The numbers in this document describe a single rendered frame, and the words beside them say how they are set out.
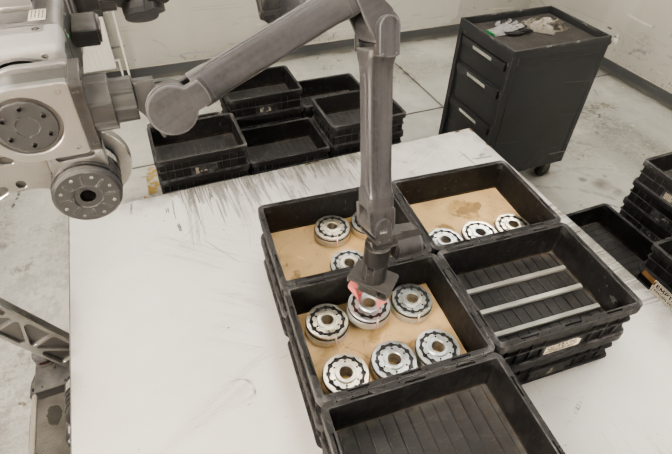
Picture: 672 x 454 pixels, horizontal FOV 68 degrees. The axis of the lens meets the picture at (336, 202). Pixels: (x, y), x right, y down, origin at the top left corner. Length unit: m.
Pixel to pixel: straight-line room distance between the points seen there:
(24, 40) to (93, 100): 0.15
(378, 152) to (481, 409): 0.59
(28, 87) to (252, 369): 0.84
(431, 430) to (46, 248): 2.22
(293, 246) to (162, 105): 0.72
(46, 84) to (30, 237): 2.22
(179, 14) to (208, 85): 3.25
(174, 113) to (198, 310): 0.77
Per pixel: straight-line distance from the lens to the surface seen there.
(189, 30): 4.12
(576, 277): 1.50
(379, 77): 0.93
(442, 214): 1.55
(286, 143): 2.60
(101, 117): 0.83
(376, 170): 0.97
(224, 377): 1.34
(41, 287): 2.70
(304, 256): 1.38
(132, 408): 1.35
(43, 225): 3.03
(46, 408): 2.00
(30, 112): 0.83
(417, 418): 1.14
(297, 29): 0.86
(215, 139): 2.48
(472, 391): 1.20
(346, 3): 0.88
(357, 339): 1.22
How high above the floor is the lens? 1.85
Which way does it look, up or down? 41 degrees down
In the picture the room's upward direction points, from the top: 2 degrees clockwise
